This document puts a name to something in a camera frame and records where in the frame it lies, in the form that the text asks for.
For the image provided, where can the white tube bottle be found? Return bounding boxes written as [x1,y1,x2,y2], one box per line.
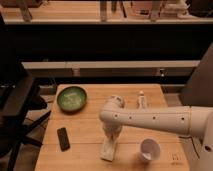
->
[138,91,147,109]

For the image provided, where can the green bowl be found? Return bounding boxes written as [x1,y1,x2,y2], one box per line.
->
[57,86,87,112]

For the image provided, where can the grey metal rail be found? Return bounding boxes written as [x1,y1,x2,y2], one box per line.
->
[23,60,199,77]

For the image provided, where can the black cable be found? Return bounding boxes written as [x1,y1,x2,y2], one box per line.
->
[181,134,209,171]

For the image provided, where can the black smartphone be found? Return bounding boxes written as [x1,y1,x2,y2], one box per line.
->
[57,127,70,151]

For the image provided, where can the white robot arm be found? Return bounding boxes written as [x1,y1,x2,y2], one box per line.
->
[99,96,213,171]

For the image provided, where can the black office chair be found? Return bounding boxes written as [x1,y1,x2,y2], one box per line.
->
[0,13,50,171]

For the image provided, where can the white sponge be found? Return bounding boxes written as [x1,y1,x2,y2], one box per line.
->
[100,139,117,162]

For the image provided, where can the white cup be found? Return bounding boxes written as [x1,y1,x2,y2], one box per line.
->
[139,138,161,163]

